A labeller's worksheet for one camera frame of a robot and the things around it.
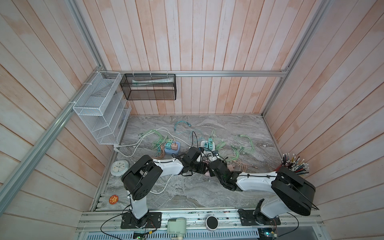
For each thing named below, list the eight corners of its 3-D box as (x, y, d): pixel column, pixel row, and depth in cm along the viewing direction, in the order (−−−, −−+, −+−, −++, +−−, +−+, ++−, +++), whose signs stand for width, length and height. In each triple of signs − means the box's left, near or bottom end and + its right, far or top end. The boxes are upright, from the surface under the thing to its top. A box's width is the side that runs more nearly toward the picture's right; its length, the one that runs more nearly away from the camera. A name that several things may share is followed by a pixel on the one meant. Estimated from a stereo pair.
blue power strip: (164, 153, 98) (163, 148, 93) (168, 143, 103) (167, 138, 98) (177, 156, 97) (177, 151, 92) (180, 146, 102) (180, 141, 97)
